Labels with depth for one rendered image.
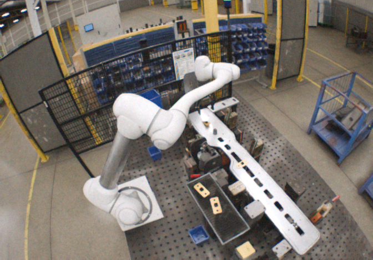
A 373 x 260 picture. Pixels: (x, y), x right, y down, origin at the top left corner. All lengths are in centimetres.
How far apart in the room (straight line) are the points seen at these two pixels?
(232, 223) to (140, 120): 60
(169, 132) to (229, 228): 49
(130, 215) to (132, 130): 52
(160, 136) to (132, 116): 14
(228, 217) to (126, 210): 55
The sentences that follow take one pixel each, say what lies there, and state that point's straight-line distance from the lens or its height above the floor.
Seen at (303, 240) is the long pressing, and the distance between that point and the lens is 112.
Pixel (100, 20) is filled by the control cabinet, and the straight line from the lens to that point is 738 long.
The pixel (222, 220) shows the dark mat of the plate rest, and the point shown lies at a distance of 89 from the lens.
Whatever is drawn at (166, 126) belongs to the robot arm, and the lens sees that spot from 79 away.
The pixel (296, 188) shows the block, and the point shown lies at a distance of 120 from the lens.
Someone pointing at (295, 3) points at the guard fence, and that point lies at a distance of 397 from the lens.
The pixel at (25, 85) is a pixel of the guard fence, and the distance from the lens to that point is 306.
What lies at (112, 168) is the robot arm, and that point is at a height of 129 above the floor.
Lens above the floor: 199
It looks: 39 degrees down
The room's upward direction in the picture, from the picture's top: 8 degrees counter-clockwise
